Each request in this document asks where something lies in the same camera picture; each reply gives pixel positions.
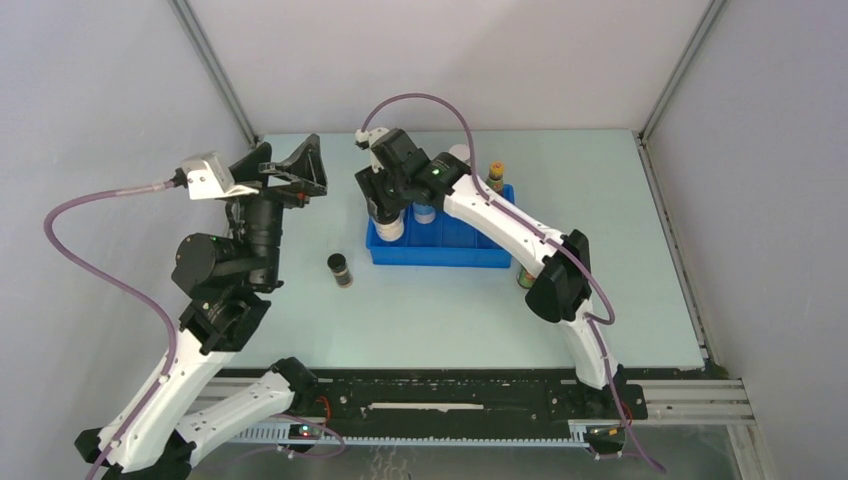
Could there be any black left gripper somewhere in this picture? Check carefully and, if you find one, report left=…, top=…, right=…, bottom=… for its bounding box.
left=228, top=133, right=331, bottom=285

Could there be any black-lid jar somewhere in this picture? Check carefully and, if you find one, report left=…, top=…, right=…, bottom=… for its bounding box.
left=373, top=209, right=406, bottom=243

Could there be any silver-lid blue-label jar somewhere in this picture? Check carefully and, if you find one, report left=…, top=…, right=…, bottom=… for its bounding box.
left=412, top=203, right=437, bottom=225
left=448, top=144, right=471, bottom=165

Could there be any red sauce bottle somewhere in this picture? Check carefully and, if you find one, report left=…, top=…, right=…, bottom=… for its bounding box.
left=485, top=162, right=505, bottom=194
left=516, top=266, right=536, bottom=290

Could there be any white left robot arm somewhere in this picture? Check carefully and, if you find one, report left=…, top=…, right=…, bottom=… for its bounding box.
left=75, top=134, right=327, bottom=479

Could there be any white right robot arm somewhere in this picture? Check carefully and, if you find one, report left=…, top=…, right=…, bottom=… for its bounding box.
left=355, top=128, right=622, bottom=418

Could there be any small black-cap spice jar left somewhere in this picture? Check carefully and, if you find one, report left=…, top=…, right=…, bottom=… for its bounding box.
left=327, top=253, right=353, bottom=288

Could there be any blue divided plastic bin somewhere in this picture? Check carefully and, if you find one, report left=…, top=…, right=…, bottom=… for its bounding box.
left=365, top=208, right=512, bottom=269

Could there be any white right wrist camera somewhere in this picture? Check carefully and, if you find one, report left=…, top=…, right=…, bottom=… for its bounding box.
left=354, top=127, right=390, bottom=150

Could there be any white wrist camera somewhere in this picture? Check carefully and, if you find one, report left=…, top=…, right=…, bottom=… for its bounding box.
left=354, top=127, right=390, bottom=150
left=174, top=152, right=259, bottom=201

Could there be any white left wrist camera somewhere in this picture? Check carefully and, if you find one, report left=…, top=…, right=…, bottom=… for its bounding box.
left=174, top=152, right=259, bottom=201

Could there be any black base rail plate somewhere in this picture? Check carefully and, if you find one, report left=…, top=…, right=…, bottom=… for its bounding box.
left=301, top=368, right=648, bottom=441

